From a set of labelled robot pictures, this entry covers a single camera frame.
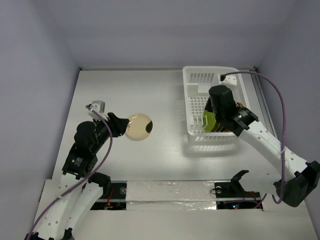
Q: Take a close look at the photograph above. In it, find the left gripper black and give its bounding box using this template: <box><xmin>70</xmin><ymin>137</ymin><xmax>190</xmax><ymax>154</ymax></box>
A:
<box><xmin>92</xmin><ymin>111</ymin><xmax>129</xmax><ymax>152</ymax></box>

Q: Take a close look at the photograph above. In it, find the beige plate with black spot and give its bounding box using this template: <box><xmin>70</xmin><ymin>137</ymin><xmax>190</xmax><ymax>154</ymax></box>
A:
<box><xmin>125</xmin><ymin>113</ymin><xmax>154</xmax><ymax>141</ymax></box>

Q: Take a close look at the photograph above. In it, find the lime green plate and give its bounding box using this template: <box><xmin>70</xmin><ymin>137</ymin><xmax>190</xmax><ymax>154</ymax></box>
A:
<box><xmin>202</xmin><ymin>110</ymin><xmax>217</xmax><ymax>132</ymax></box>

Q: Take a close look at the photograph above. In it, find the dark patterned yellow plate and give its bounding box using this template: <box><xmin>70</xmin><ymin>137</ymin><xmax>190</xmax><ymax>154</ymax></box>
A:
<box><xmin>212</xmin><ymin>121</ymin><xmax>225</xmax><ymax>132</ymax></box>

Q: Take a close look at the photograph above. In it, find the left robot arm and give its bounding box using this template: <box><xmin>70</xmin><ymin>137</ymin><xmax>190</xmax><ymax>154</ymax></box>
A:
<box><xmin>25</xmin><ymin>110</ymin><xmax>129</xmax><ymax>240</ymax></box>

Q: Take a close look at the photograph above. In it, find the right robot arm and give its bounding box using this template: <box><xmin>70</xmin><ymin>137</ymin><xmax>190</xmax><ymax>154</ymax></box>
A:
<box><xmin>208</xmin><ymin>85</ymin><xmax>320</xmax><ymax>207</ymax></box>

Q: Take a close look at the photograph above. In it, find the white plastic dish rack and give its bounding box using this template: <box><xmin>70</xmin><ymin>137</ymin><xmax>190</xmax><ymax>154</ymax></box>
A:
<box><xmin>182</xmin><ymin>66</ymin><xmax>238</xmax><ymax>139</ymax></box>

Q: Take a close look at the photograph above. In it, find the silver foil strip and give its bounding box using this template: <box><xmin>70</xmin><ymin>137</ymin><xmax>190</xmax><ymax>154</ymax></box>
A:
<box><xmin>125</xmin><ymin>180</ymin><xmax>217</xmax><ymax>211</ymax></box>

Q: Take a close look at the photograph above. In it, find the beige plate black brushmark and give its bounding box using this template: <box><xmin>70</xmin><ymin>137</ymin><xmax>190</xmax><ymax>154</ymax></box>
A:
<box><xmin>236</xmin><ymin>102</ymin><xmax>246</xmax><ymax>109</ymax></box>

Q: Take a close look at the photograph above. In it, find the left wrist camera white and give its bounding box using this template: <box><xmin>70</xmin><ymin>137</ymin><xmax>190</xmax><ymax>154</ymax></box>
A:
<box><xmin>86</xmin><ymin>100</ymin><xmax>105</xmax><ymax>115</ymax></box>

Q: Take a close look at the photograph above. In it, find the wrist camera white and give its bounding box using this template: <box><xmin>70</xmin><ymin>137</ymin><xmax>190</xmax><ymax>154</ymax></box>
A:
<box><xmin>86</xmin><ymin>100</ymin><xmax>105</xmax><ymax>115</ymax></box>
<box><xmin>218</xmin><ymin>74</ymin><xmax>238</xmax><ymax>88</ymax></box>

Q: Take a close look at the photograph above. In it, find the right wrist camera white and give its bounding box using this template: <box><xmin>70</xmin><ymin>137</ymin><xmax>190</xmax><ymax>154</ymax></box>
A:
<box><xmin>218</xmin><ymin>74</ymin><xmax>238</xmax><ymax>88</ymax></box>

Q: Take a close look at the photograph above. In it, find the metal rail right edge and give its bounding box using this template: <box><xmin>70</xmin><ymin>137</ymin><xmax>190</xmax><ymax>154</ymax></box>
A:
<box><xmin>251</xmin><ymin>74</ymin><xmax>277</xmax><ymax>137</ymax></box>

